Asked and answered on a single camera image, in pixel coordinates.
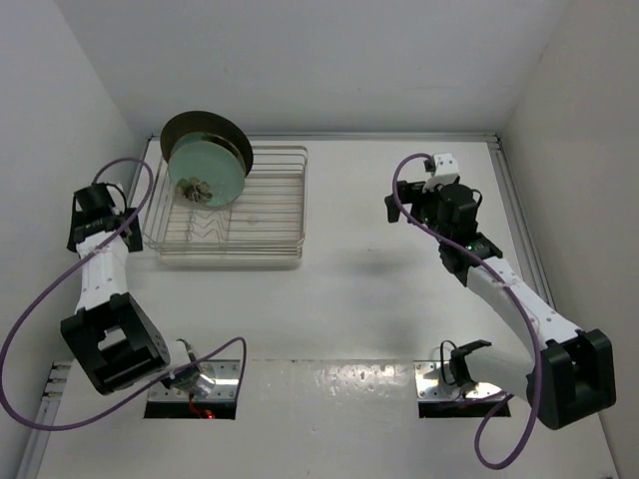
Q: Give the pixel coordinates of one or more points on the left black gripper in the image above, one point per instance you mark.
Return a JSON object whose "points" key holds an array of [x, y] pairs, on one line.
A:
{"points": [[133, 238]]}

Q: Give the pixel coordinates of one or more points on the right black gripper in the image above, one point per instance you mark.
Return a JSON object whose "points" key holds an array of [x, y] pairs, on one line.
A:
{"points": [[411, 193]]}

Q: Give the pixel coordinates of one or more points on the green flower plate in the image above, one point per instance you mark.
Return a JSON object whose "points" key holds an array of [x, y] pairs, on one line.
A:
{"points": [[192, 138], [206, 174]]}

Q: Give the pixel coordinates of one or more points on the brown ceramic plate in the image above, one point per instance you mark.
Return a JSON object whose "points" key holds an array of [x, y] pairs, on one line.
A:
{"points": [[203, 121]]}

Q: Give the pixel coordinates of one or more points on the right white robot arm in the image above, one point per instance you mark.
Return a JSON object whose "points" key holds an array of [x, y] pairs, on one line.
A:
{"points": [[570, 372]]}

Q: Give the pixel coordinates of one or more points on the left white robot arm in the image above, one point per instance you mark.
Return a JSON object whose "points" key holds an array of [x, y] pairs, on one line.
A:
{"points": [[110, 335]]}

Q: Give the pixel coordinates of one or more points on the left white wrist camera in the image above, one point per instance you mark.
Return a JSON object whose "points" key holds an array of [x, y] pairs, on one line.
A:
{"points": [[119, 190]]}

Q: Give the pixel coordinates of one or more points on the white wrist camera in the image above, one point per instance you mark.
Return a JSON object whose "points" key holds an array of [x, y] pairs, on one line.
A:
{"points": [[443, 170], [119, 190]]}

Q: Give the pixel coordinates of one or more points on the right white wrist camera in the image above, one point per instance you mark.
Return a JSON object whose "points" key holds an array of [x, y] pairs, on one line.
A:
{"points": [[443, 170]]}

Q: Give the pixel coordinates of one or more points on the wire dish rack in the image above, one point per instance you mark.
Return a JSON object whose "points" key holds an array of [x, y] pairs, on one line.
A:
{"points": [[264, 228]]}

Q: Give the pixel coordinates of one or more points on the aluminium frame rail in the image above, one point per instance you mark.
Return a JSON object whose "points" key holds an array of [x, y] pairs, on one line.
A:
{"points": [[524, 239]]}

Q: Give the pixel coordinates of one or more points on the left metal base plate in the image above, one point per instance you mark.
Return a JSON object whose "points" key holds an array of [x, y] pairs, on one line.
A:
{"points": [[210, 381]]}

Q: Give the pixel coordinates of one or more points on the metal base plate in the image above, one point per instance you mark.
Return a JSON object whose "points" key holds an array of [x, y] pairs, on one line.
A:
{"points": [[433, 382], [210, 381]]}

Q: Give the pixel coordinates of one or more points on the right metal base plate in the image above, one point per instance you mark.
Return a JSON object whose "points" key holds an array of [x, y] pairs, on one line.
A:
{"points": [[433, 382]]}

